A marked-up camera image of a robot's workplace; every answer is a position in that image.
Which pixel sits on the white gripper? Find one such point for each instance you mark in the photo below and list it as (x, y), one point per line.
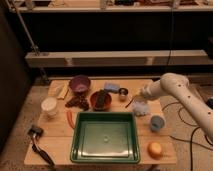
(145, 93)

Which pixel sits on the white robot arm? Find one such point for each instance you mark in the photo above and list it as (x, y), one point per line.
(177, 86)

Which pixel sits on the green plastic tray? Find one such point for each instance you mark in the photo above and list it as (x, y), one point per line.
(105, 137)

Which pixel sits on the crumpled light blue cloth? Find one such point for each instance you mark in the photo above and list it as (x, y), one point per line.
(140, 108)

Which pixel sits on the small metal cup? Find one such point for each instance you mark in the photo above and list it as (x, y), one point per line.
(123, 93)

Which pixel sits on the blue cup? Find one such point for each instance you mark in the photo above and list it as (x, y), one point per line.
(156, 123)

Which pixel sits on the red bowl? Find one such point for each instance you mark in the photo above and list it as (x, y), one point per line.
(100, 100)

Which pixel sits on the orange round fruit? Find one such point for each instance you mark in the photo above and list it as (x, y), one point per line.
(155, 150)

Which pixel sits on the dark grape bunch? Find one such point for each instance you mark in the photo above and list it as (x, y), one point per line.
(78, 101)

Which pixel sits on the purple bowl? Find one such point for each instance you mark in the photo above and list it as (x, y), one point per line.
(80, 84)

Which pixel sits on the yellow banana toy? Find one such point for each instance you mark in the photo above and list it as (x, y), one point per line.
(63, 92)

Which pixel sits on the orange carrot stick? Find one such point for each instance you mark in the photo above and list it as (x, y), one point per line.
(69, 119)

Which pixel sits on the wooden board tabletop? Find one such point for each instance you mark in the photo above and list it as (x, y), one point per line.
(58, 135)

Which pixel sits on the white plastic cup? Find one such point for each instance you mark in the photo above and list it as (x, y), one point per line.
(49, 106)

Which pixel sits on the metal shelf rail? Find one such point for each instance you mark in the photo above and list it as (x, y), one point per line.
(118, 58)

